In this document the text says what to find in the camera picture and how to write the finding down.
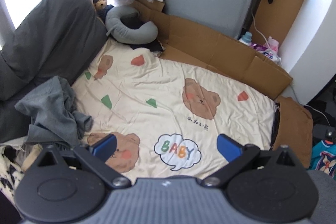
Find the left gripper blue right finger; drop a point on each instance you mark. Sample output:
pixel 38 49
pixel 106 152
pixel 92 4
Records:
pixel 228 147

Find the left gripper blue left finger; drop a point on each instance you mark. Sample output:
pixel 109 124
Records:
pixel 104 148

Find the brown printed t-shirt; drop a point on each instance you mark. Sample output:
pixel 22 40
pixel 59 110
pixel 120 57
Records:
pixel 295 129

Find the black folded garment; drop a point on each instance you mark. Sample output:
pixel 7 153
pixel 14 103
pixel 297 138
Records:
pixel 276 124

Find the cream bear print blanket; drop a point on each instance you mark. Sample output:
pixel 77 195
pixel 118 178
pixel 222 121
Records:
pixel 166 115

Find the grey green garment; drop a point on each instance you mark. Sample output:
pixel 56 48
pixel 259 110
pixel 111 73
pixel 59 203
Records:
pixel 55 118

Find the teal patterned garment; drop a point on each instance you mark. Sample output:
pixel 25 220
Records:
pixel 323 158

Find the purple white detergent bag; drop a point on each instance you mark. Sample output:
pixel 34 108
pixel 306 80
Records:
pixel 269 49

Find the dark grey pillow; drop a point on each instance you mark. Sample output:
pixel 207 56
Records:
pixel 57 38

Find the grey neck pillow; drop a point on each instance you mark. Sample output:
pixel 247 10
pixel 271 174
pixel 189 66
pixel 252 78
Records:
pixel 123 34

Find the flattened brown cardboard box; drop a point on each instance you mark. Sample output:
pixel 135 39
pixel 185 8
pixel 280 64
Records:
pixel 191 43

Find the black cloth under neck pillow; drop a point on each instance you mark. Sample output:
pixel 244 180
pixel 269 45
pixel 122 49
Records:
pixel 155 46

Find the plush doll toy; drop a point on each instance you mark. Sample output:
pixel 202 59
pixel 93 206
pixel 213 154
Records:
pixel 102 8

